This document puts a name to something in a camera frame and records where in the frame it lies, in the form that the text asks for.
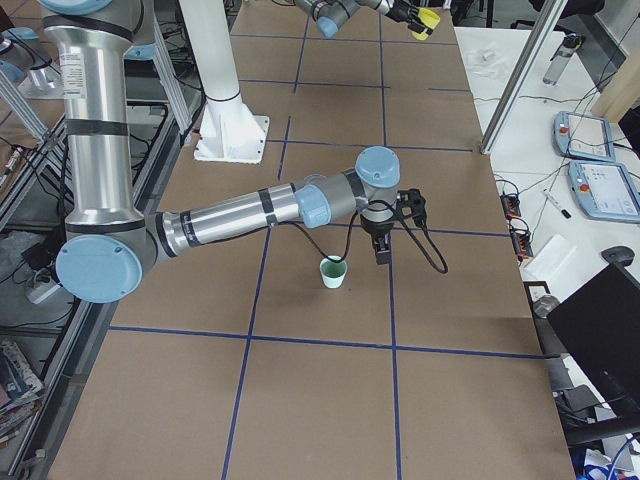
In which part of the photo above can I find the green paper cup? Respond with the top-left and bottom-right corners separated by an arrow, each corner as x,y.
319,255 -> 348,289

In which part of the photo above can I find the clear water bottle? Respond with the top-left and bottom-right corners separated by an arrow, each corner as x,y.
542,33 -> 585,85

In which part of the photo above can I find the upper teach pendant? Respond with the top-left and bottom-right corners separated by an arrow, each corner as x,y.
552,111 -> 616,162

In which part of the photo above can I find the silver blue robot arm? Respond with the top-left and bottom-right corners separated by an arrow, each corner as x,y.
42,1 -> 400,303
293,0 -> 427,39

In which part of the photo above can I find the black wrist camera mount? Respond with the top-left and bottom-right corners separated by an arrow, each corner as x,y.
396,188 -> 427,228

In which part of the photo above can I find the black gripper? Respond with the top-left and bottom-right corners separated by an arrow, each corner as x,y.
390,0 -> 421,24
360,204 -> 395,265

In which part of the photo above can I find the lower teach pendant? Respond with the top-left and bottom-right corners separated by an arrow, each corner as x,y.
568,160 -> 639,224

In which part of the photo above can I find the orange black power strip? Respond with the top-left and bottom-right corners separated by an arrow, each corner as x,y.
500,193 -> 521,220

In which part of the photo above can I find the aluminium frame post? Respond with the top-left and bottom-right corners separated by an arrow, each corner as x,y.
479,0 -> 568,155

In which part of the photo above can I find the yellow paper cup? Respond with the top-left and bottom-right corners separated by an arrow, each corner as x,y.
409,7 -> 441,41

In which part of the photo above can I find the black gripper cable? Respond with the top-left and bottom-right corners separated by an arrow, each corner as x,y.
289,199 -> 449,275

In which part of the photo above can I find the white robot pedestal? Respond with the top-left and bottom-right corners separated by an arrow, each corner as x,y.
180,0 -> 270,164

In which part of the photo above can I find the white paper pad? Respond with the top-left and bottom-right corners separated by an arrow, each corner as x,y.
521,234 -> 577,281

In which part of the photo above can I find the black monitor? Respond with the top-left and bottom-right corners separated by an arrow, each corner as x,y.
548,264 -> 639,415

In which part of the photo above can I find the black marker pen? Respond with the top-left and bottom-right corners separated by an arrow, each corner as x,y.
542,189 -> 572,219

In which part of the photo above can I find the teach pendant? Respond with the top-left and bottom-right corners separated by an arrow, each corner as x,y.
568,160 -> 639,224
552,111 -> 616,162

